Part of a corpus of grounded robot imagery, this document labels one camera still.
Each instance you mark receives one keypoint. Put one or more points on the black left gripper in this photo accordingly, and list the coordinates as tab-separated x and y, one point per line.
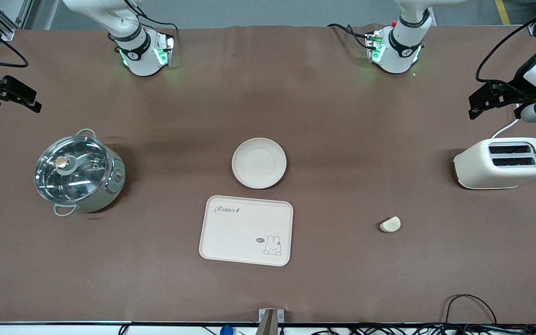
522	79

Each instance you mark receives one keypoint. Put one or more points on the white steamed bun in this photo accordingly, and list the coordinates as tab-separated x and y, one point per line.
391	225

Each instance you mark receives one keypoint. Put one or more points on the round cream plate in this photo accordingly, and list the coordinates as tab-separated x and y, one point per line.
259	163

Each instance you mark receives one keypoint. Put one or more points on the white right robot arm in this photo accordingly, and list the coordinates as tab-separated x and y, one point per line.
137	51

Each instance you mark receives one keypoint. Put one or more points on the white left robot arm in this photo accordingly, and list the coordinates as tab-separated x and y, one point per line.
400	46

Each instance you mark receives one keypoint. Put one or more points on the cream rabbit print tray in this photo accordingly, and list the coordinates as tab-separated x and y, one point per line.
240	232

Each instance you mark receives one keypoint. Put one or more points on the cream two-slot toaster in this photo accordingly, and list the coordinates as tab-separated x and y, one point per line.
500	172

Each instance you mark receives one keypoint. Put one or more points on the glass pot lid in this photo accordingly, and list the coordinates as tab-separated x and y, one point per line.
70	170

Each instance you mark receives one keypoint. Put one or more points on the pale green cooking pot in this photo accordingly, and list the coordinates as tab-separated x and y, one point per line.
110	184

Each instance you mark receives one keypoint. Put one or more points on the brown table mat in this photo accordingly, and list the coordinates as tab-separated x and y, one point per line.
342	116

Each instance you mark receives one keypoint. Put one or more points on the small blue round object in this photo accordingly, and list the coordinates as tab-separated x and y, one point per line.
226	331

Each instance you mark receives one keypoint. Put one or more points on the grey metal camera bracket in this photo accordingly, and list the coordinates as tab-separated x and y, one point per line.
270	318

